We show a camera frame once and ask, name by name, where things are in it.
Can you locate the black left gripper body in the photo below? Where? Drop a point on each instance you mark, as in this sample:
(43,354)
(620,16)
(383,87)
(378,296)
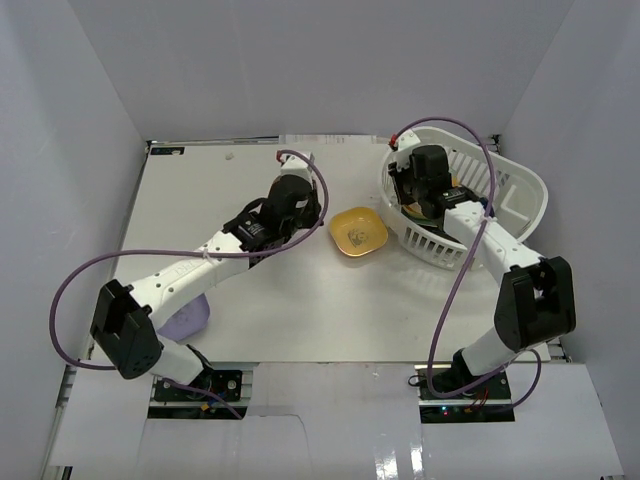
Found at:
(310,211)

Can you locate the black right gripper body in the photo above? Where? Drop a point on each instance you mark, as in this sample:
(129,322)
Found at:
(407,188)

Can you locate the yellow square dish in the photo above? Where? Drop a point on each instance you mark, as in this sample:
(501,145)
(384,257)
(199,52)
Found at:
(414,212)
(358,231)

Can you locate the purple square panda dish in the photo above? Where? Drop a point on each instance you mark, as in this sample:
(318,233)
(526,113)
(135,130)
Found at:
(187,321)

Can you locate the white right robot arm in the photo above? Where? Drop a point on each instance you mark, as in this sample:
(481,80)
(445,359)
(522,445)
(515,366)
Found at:
(535,302)

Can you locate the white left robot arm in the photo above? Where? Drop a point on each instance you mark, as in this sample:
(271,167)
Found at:
(127,318)

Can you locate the white plastic dish bin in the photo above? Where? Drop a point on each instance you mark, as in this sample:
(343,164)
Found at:
(520,200)

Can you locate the papers at table back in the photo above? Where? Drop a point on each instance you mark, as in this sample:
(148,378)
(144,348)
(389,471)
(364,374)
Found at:
(331,139)

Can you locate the black label sticker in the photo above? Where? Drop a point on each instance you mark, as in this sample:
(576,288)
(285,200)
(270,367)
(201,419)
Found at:
(166,151)

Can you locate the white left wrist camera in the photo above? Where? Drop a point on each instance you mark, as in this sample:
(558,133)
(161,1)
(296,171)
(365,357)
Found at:
(293,165)

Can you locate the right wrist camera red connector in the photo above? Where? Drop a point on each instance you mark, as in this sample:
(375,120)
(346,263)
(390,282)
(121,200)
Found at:
(404,141)

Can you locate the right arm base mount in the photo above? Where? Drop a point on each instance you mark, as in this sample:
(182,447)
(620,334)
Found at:
(490,402)

